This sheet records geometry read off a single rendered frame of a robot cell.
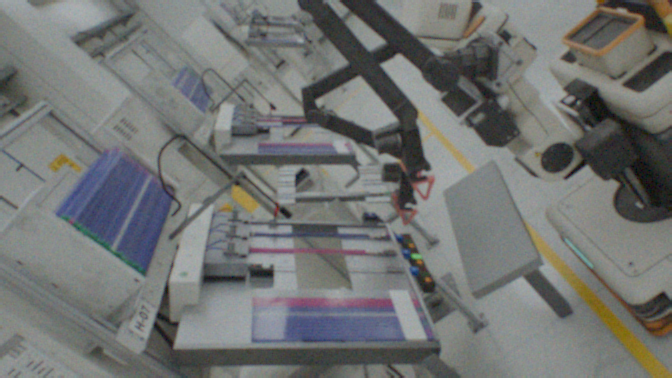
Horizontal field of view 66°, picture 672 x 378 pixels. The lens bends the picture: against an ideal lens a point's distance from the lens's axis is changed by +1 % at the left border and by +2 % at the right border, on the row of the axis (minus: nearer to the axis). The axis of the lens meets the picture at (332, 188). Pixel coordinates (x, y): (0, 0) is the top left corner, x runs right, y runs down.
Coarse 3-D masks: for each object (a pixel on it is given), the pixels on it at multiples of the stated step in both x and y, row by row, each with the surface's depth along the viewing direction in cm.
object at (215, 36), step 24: (216, 0) 624; (192, 24) 568; (216, 24) 598; (240, 24) 610; (216, 48) 581; (240, 48) 615; (312, 48) 663; (288, 72) 603; (264, 96) 611; (288, 96) 614
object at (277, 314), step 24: (264, 312) 147; (288, 312) 148; (312, 312) 149; (336, 312) 150; (360, 312) 151; (384, 312) 153; (408, 312) 154; (264, 336) 138; (288, 336) 139; (312, 336) 140; (336, 336) 141; (360, 336) 142; (384, 336) 143; (408, 336) 144; (432, 336) 145
